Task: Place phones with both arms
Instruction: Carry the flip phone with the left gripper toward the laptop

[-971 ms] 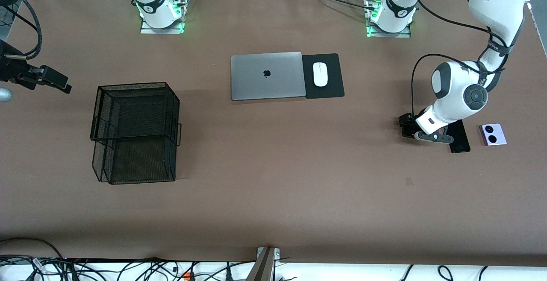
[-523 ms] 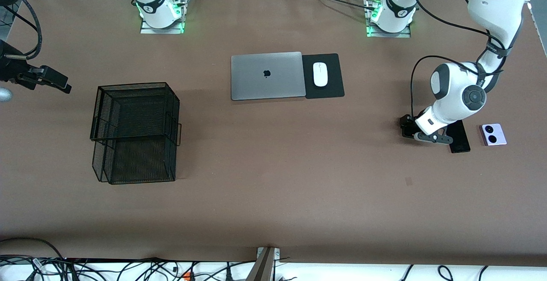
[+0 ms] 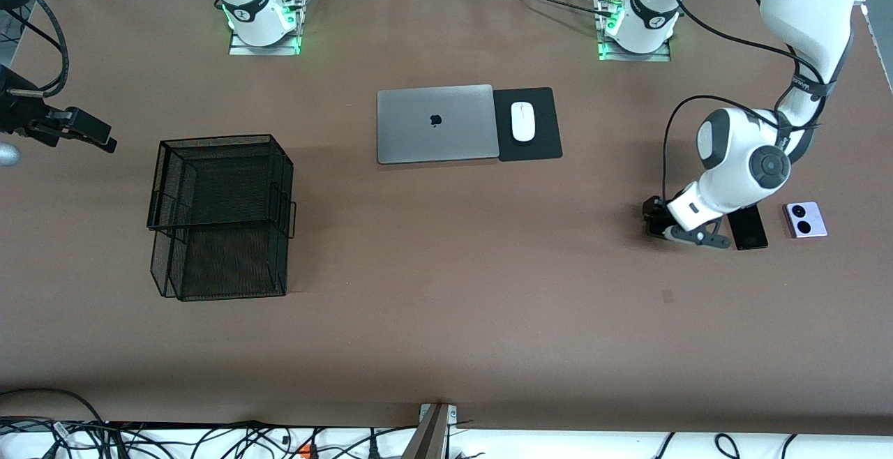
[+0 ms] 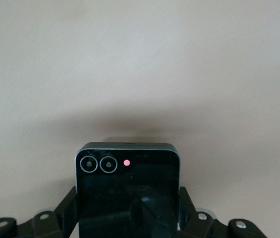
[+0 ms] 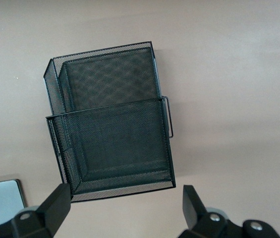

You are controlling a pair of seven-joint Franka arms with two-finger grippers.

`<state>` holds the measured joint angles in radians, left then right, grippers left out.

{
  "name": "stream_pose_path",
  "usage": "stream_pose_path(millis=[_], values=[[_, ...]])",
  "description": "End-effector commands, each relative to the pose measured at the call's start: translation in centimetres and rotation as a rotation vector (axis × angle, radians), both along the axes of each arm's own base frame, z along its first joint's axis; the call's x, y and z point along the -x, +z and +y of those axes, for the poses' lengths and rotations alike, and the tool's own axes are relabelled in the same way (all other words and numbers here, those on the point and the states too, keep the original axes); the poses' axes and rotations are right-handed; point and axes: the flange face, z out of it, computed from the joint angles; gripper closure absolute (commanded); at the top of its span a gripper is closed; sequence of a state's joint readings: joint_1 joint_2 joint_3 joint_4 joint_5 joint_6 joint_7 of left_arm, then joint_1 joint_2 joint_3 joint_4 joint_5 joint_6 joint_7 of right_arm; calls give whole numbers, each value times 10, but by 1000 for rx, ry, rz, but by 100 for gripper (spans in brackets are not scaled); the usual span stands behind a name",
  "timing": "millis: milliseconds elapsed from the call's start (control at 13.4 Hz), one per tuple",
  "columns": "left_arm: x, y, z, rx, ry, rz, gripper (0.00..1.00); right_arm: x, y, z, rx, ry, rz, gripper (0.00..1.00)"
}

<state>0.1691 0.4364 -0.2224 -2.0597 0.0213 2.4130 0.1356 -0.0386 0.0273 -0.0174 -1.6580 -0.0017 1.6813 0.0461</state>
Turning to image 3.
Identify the aluminium camera mast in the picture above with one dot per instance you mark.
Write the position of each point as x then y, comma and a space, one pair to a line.
429, 438

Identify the black slab smartphone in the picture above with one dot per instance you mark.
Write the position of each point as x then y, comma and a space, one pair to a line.
750, 232

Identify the white computer mouse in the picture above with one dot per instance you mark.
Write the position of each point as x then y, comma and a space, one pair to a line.
523, 121

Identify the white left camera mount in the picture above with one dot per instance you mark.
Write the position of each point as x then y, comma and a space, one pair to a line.
691, 209

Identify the silver closed laptop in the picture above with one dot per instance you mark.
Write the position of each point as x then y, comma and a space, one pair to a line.
418, 124

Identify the black mesh two-tier tray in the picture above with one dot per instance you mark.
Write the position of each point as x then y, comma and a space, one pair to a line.
237, 257

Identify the lilac flip phone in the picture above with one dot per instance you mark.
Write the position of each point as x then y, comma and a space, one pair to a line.
806, 220

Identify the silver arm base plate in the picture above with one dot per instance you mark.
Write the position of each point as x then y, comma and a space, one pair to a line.
241, 49
659, 56

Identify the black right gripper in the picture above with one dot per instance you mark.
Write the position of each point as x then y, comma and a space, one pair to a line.
19, 116

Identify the black mouse pad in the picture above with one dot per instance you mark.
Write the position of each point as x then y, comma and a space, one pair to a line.
548, 124

